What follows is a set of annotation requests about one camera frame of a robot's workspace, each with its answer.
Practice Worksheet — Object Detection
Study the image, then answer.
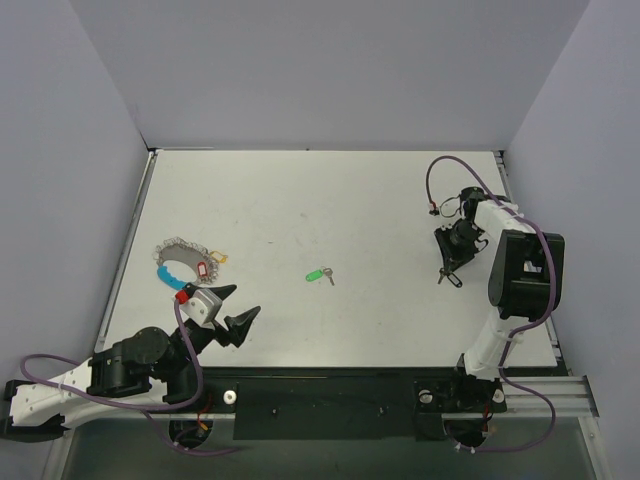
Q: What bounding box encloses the red key tag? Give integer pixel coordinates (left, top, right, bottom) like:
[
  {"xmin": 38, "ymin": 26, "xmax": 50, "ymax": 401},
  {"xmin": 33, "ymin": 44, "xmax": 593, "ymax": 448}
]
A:
[{"xmin": 197, "ymin": 261, "xmax": 208, "ymax": 278}]

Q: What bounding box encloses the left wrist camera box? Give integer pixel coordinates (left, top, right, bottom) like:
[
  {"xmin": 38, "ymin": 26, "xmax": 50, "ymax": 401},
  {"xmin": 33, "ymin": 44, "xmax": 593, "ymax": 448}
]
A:
[{"xmin": 175, "ymin": 288, "xmax": 223, "ymax": 329}]

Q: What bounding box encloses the black key tag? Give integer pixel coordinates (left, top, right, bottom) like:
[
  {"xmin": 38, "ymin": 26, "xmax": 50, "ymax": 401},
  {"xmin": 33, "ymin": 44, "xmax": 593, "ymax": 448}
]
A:
[{"xmin": 444, "ymin": 273, "xmax": 463, "ymax": 288}]

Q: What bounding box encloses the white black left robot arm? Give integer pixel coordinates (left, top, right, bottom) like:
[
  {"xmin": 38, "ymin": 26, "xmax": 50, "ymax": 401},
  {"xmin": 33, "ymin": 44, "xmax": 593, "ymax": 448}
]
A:
[{"xmin": 1, "ymin": 283, "xmax": 261, "ymax": 443}]

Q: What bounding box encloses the metal key organizer blue handle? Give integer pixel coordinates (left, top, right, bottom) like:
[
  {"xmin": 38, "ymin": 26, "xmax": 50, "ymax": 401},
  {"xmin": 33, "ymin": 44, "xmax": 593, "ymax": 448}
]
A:
[{"xmin": 153, "ymin": 237, "xmax": 221, "ymax": 291}]

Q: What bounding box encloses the yellow key tag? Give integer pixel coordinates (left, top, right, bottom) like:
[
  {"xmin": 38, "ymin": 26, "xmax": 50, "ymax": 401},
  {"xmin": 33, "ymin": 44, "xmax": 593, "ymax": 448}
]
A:
[{"xmin": 209, "ymin": 251, "xmax": 228, "ymax": 264}]

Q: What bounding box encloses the green key tag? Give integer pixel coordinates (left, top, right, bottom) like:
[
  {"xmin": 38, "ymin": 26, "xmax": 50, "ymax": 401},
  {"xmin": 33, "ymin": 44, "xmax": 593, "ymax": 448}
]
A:
[{"xmin": 305, "ymin": 269, "xmax": 324, "ymax": 282}]

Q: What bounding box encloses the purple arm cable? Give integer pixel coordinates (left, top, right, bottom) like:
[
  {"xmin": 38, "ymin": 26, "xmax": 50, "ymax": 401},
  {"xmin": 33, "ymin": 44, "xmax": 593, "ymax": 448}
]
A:
[
  {"xmin": 425, "ymin": 155, "xmax": 559, "ymax": 455},
  {"xmin": 19, "ymin": 299, "xmax": 251, "ymax": 456}
]

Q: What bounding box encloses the silver key on green tag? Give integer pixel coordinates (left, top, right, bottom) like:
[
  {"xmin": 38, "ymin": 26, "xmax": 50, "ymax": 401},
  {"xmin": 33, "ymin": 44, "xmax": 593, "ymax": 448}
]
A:
[{"xmin": 321, "ymin": 267, "xmax": 335, "ymax": 286}]

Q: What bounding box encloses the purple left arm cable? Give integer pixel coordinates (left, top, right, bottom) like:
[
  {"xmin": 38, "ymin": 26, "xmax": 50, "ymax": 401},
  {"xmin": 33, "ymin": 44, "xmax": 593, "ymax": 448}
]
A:
[{"xmin": 19, "ymin": 299, "xmax": 251, "ymax": 456}]

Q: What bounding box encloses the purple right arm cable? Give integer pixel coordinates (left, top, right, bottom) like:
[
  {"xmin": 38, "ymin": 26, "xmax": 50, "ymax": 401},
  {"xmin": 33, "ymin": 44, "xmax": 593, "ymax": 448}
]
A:
[{"xmin": 425, "ymin": 155, "xmax": 559, "ymax": 455}]

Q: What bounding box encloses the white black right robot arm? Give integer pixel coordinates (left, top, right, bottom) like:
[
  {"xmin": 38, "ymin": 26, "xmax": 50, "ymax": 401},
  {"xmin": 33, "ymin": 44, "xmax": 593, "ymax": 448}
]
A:
[{"xmin": 434, "ymin": 187, "xmax": 565, "ymax": 409}]

